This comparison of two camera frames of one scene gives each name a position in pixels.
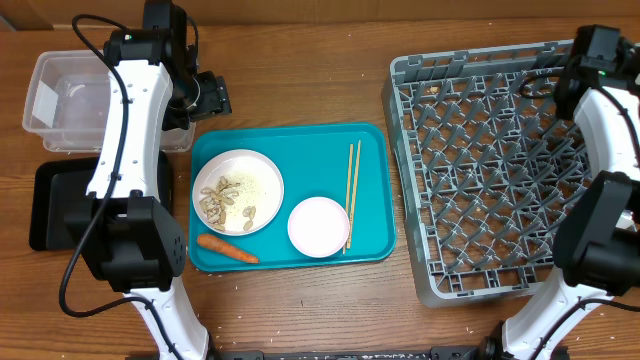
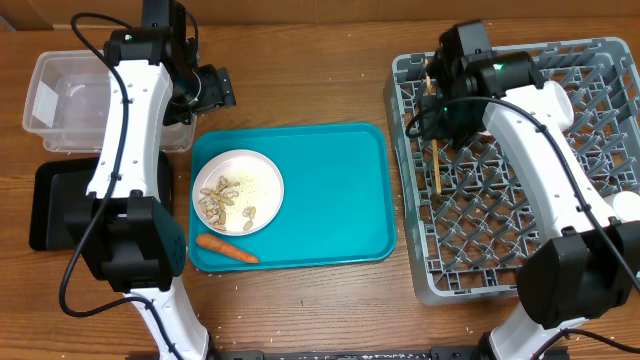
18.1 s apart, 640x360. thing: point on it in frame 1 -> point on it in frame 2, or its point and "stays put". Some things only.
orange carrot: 223,247 stays put
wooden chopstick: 348,202 -> 435,153
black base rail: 439,353 stays put
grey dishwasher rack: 486,158 stays put
